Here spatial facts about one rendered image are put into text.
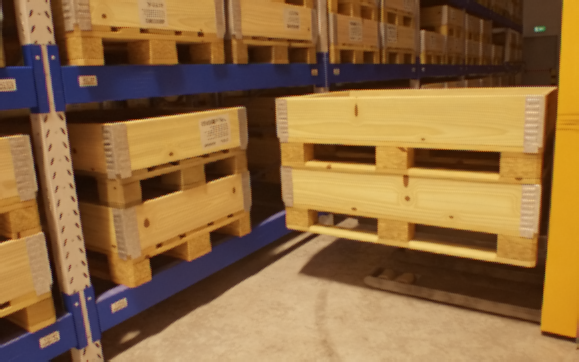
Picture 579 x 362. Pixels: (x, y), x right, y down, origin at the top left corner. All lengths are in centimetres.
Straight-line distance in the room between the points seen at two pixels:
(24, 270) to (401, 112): 155
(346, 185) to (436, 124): 52
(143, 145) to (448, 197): 128
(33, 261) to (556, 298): 198
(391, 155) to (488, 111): 45
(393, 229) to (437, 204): 24
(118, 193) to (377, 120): 112
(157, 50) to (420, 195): 128
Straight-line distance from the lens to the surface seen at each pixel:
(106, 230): 207
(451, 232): 219
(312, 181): 228
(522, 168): 194
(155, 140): 201
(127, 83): 197
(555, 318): 218
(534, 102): 190
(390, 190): 210
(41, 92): 178
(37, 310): 187
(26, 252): 179
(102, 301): 201
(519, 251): 203
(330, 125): 217
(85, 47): 185
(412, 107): 200
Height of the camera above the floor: 110
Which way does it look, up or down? 12 degrees down
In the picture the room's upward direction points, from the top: 3 degrees counter-clockwise
